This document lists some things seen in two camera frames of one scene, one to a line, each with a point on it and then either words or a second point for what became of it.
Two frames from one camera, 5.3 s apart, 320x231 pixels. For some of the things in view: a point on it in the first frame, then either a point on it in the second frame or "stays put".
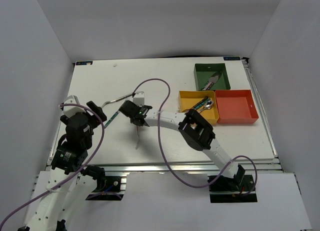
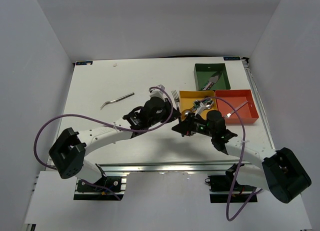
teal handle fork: (111, 119) -> (176, 98)
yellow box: (188, 99) stays put
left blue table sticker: (84, 63) stays put
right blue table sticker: (231, 58) stays put
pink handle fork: (138, 138) -> (228, 115)
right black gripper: (135, 105) -> (186, 126)
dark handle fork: (132, 94) stays put
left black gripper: (97, 110) -> (176, 114)
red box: (235, 106) stays put
